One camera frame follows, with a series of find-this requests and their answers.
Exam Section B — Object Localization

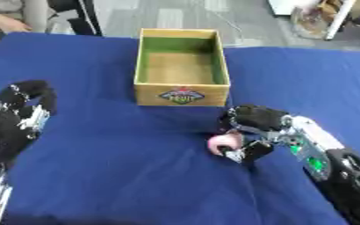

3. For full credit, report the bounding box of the white pole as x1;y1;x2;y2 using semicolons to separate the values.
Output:
322;0;358;41

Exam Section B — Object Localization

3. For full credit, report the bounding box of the person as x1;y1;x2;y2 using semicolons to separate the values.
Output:
0;0;51;40

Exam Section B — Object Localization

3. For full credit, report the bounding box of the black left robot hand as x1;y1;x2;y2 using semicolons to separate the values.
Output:
0;79;59;171

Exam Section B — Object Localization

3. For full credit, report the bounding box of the pink round toy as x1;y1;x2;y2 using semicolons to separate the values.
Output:
205;133;245;156

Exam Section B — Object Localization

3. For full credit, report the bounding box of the tan cardboard box green inside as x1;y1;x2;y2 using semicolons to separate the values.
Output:
132;27;233;107

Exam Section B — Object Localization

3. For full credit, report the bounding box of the black chair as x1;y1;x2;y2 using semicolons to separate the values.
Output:
45;0;104;37

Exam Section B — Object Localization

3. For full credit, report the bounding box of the clear plastic bag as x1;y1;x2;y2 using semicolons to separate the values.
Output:
289;0;343;40

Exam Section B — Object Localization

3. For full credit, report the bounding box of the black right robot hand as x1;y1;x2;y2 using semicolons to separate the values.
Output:
217;104;292;163

